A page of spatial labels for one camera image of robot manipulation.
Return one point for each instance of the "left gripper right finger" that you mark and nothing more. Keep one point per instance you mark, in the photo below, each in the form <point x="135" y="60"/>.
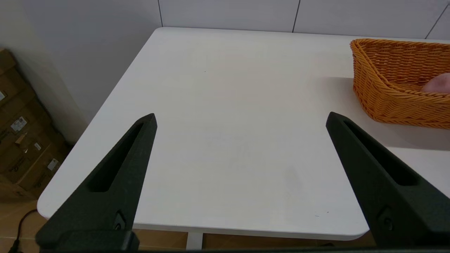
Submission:
<point x="383" y="186"/>

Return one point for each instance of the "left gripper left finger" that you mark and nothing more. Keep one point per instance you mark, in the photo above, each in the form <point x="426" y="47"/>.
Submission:
<point x="116" y="186"/>

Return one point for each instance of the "orange woven wicker basket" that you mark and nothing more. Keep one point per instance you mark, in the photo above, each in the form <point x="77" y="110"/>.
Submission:
<point x="386" y="98"/>

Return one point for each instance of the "pink toy peach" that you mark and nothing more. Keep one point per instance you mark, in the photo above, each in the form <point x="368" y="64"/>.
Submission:
<point x="439" y="85"/>

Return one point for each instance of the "brown cardboard box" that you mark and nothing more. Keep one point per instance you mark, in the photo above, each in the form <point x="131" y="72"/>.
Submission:
<point x="31" y="151"/>
<point x="15" y="93"/>
<point x="6" y="61"/>
<point x="14" y="191"/>

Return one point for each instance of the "white table leg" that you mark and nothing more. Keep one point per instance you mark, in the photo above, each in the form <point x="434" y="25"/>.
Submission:
<point x="194" y="241"/>

